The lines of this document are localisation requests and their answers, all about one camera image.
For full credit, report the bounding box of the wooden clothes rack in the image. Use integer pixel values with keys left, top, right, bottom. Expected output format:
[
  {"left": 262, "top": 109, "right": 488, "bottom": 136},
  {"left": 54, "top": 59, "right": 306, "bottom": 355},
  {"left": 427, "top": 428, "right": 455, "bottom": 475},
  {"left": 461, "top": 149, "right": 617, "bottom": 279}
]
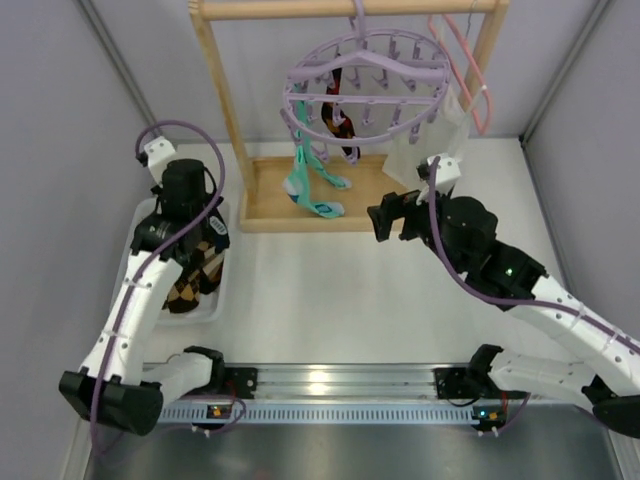
[{"left": 189, "top": 1, "right": 509, "bottom": 233}]

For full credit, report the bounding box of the brown argyle sock in basket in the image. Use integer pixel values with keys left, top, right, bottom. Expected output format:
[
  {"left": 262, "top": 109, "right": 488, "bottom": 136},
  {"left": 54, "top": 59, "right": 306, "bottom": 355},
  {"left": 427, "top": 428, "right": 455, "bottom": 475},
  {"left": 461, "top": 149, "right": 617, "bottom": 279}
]
[{"left": 162, "top": 242, "right": 226, "bottom": 315}]

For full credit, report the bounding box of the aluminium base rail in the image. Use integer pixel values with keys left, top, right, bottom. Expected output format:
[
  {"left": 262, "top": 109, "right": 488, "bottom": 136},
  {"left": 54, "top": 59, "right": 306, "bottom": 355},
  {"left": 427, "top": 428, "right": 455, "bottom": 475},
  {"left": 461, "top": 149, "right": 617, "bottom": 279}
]
[{"left": 79, "top": 363, "right": 621, "bottom": 426}]

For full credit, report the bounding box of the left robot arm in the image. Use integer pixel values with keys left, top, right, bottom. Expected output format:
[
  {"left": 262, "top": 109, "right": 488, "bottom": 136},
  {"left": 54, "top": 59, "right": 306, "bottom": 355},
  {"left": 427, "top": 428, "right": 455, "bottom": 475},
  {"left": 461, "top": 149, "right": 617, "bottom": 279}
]
[{"left": 58, "top": 159, "right": 229, "bottom": 436}]

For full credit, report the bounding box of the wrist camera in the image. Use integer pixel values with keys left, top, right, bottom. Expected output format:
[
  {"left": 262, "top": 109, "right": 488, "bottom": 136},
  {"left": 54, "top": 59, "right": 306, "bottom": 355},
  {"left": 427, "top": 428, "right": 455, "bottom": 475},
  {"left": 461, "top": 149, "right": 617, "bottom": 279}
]
[
  {"left": 416, "top": 153, "right": 461, "bottom": 195},
  {"left": 136, "top": 136, "right": 176, "bottom": 184}
]

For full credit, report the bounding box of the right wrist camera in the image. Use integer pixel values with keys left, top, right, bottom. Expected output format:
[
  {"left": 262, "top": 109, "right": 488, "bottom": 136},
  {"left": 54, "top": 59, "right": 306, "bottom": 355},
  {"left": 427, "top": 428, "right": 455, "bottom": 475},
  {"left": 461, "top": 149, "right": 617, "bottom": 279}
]
[{"left": 416, "top": 153, "right": 461, "bottom": 195}]

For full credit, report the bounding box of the white cloth bag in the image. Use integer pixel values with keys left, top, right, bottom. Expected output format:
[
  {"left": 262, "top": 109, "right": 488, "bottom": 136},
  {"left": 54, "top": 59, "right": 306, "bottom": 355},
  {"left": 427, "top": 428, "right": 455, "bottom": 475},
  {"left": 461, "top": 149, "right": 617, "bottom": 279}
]
[{"left": 382, "top": 87, "right": 471, "bottom": 190}]

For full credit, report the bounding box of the white plastic basket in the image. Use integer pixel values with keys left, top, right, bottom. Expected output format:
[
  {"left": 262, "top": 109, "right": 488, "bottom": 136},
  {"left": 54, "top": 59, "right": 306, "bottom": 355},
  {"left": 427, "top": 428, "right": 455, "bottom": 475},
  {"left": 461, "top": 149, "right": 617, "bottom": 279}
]
[{"left": 110, "top": 198, "right": 231, "bottom": 327}]

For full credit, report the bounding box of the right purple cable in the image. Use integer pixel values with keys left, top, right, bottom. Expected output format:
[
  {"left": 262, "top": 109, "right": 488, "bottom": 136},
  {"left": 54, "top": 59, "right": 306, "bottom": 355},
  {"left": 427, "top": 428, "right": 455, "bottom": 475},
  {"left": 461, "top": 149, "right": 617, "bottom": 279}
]
[{"left": 427, "top": 155, "right": 640, "bottom": 434}]

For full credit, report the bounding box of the purple round clip hanger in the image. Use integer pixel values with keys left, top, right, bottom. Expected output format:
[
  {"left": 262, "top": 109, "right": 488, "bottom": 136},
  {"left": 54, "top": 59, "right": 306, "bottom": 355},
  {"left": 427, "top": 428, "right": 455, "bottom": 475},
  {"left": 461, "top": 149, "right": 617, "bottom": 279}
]
[{"left": 280, "top": 2, "right": 453, "bottom": 159}]

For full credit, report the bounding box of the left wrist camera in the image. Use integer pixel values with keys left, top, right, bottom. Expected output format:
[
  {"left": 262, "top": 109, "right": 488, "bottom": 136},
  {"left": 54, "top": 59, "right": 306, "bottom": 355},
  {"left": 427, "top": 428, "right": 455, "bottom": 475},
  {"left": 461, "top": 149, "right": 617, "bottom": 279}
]
[{"left": 136, "top": 136, "right": 176, "bottom": 184}]

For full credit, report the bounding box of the pink coat hanger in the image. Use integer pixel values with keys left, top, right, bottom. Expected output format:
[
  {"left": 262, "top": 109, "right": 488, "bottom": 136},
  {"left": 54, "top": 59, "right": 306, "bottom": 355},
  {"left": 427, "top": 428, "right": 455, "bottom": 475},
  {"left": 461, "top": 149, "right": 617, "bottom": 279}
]
[{"left": 427, "top": 14, "right": 493, "bottom": 135}]

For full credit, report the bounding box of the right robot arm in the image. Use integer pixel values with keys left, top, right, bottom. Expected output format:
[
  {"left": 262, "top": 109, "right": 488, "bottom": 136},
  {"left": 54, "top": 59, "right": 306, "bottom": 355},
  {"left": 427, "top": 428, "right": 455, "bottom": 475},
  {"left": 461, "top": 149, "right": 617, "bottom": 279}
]
[{"left": 367, "top": 191, "right": 639, "bottom": 438}]

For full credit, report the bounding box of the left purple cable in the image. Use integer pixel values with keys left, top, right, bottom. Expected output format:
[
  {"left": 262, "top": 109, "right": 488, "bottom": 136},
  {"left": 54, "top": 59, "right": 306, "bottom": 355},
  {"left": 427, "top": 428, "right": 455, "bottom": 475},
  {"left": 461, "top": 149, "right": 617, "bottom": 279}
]
[{"left": 89, "top": 119, "right": 247, "bottom": 461}]

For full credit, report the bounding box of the purple cable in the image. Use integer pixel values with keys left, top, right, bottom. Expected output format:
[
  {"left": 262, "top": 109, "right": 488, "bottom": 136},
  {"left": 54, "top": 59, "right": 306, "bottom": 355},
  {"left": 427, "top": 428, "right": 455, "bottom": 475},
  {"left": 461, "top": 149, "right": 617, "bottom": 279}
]
[
  {"left": 89, "top": 119, "right": 247, "bottom": 461},
  {"left": 427, "top": 155, "right": 640, "bottom": 434}
]

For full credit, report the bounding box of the red black argyle sock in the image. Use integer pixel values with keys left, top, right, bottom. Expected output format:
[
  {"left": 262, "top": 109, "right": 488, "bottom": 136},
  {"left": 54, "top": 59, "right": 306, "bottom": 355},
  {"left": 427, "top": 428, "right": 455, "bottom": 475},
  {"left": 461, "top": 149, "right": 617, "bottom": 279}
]
[{"left": 321, "top": 68, "right": 360, "bottom": 164}]

